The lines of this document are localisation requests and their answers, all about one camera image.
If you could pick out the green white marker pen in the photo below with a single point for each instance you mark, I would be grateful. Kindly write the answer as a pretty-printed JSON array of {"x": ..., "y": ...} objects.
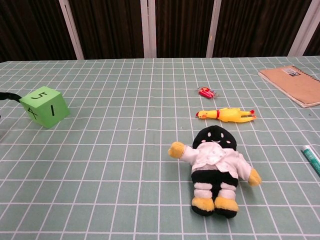
[{"x": 312, "y": 160}]

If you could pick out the white partition frame post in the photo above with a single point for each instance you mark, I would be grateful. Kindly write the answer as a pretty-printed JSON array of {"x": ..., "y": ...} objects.
[
  {"x": 72, "y": 32},
  {"x": 214, "y": 30},
  {"x": 148, "y": 30},
  {"x": 303, "y": 32}
]

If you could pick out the small red wrapped toy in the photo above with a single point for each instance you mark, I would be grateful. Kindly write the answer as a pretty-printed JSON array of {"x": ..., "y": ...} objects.
[{"x": 206, "y": 92}]

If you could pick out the black plush doll white jacket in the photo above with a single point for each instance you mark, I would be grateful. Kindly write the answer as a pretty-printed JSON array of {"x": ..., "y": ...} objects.
[{"x": 215, "y": 160}]

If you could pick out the yellow rubber chicken toy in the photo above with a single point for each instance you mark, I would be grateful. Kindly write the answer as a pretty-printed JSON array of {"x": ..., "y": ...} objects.
[{"x": 227, "y": 115}]

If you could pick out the brown spiral notebook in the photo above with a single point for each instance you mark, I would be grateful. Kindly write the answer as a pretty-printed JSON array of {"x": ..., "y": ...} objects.
[{"x": 297, "y": 85}]

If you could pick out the dark pleated curtain panel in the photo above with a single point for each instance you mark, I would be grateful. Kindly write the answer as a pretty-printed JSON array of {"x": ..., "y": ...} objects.
[
  {"x": 110, "y": 27},
  {"x": 313, "y": 45},
  {"x": 257, "y": 27},
  {"x": 32, "y": 25},
  {"x": 182, "y": 27}
]

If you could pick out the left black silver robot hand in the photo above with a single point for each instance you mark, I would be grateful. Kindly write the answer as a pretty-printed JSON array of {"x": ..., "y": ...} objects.
[{"x": 10, "y": 96}]

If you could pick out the green gridded cutting mat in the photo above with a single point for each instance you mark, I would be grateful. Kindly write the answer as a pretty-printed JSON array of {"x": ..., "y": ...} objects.
[{"x": 125, "y": 162}]

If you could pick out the green cube with black numbers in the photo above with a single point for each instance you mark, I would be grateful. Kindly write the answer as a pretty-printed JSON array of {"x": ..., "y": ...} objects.
[{"x": 50, "y": 112}]

